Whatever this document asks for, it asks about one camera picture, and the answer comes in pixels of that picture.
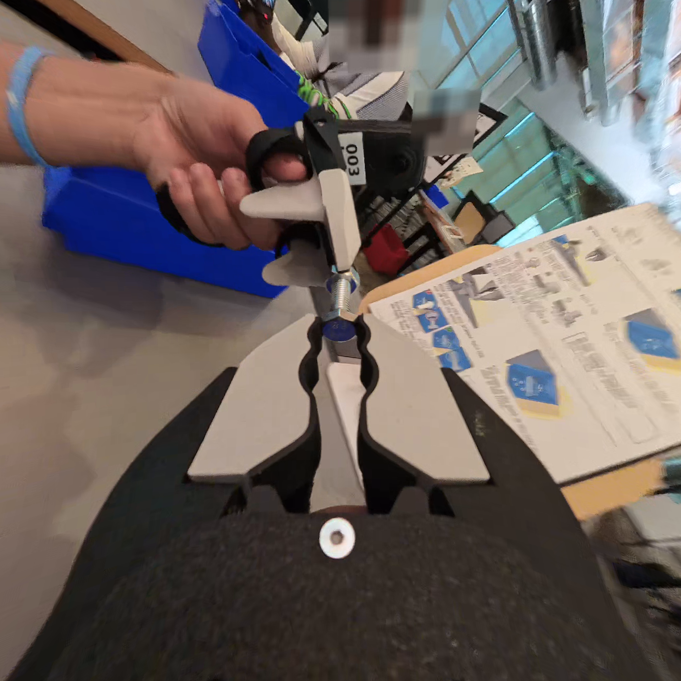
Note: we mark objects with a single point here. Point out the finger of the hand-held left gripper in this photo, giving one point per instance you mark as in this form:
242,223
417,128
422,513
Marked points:
340,213

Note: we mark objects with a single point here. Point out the person's left hand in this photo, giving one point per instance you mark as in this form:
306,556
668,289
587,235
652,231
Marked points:
202,159

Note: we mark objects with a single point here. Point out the blue plastic bin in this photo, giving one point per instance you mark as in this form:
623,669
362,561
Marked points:
133,223
244,64

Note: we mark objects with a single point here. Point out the instruction sheet on stand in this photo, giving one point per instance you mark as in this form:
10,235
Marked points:
612,495

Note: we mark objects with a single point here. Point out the red bag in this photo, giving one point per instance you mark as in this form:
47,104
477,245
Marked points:
386,250

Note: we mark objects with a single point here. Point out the steel hex bolt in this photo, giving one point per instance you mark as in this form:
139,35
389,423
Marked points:
340,303

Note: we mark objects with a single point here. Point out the instruction sheet on board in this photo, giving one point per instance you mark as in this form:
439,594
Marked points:
558,330

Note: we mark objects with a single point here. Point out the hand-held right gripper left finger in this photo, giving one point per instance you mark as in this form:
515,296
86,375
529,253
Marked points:
255,420

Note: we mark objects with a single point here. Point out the white rectangular board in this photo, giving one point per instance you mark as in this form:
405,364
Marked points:
348,404

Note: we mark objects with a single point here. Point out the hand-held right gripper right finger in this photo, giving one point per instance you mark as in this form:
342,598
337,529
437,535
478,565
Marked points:
420,420

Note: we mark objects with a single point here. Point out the steel hex nut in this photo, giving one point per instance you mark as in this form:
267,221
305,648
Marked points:
348,276

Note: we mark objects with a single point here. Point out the blue wristband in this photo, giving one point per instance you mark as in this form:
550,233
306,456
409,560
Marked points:
18,106

